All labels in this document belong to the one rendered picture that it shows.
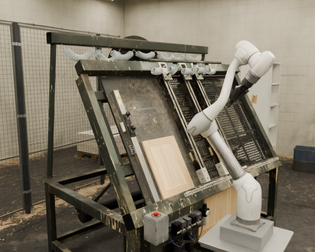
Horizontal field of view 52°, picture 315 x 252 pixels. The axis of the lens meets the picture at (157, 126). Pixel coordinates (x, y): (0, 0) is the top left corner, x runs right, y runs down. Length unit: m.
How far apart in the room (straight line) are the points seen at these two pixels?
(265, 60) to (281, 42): 5.58
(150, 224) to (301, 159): 4.86
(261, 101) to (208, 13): 3.03
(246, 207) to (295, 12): 5.96
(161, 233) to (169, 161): 0.74
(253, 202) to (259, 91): 4.28
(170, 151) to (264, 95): 3.80
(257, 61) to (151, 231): 1.27
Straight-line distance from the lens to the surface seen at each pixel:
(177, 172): 2.71
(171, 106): 2.97
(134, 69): 2.81
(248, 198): 2.21
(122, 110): 2.58
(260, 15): 7.89
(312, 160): 6.65
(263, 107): 6.31
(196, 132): 2.20
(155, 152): 2.63
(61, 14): 8.29
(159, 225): 2.14
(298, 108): 7.59
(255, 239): 2.21
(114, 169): 2.32
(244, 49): 2.20
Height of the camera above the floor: 1.85
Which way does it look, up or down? 9 degrees down
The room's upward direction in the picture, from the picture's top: straight up
